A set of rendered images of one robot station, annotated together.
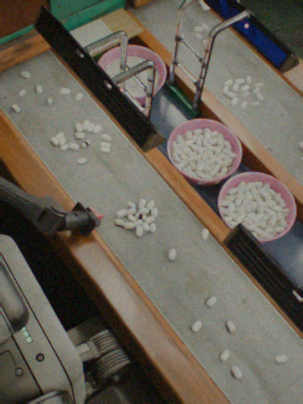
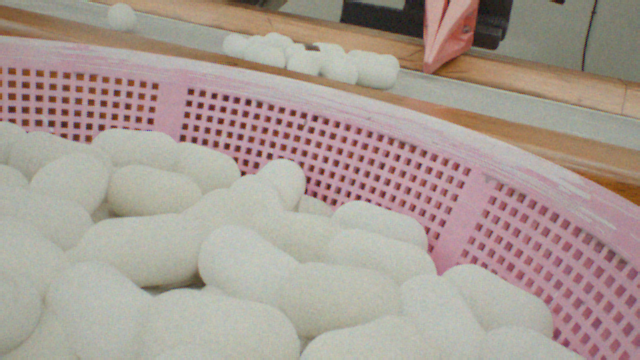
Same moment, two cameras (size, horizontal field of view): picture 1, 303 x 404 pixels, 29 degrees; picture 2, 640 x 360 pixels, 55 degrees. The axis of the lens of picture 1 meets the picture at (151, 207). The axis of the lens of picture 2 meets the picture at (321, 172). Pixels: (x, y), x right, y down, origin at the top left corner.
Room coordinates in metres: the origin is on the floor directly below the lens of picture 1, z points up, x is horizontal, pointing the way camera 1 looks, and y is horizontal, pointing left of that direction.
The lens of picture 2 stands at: (1.36, -0.16, 0.81)
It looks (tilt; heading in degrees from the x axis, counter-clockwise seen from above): 17 degrees down; 153
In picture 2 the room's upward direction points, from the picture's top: 10 degrees clockwise
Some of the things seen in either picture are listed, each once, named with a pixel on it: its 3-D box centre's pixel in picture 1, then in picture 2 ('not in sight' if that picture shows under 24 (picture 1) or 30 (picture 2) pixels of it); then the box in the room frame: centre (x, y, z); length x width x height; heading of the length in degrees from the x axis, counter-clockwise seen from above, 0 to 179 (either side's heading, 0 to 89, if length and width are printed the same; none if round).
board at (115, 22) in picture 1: (99, 35); not in sight; (1.70, 0.31, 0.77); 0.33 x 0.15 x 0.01; 135
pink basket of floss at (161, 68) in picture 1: (131, 78); not in sight; (1.54, 0.16, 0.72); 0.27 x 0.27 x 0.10
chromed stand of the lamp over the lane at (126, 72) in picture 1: (115, 100); not in sight; (1.28, 0.17, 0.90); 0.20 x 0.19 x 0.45; 45
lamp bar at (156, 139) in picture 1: (96, 73); not in sight; (1.23, 0.24, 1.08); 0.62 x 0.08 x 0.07; 45
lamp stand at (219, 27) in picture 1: (206, 53); not in sight; (1.56, -0.11, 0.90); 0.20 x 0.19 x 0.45; 45
